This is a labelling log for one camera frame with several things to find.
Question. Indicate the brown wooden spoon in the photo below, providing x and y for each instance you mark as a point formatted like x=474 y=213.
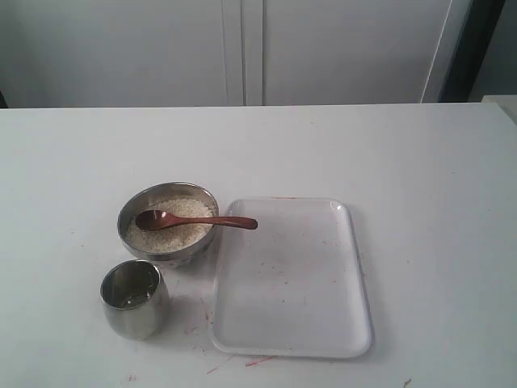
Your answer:
x=153 y=220

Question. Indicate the steel bowl with rice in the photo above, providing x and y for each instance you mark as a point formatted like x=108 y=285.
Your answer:
x=175 y=246

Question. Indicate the small steel cup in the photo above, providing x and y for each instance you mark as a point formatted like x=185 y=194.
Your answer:
x=135 y=299

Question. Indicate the white plastic tray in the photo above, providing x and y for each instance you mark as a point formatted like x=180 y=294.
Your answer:
x=293 y=287

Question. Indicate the white cabinet doors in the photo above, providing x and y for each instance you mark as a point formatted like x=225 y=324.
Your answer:
x=69 y=54

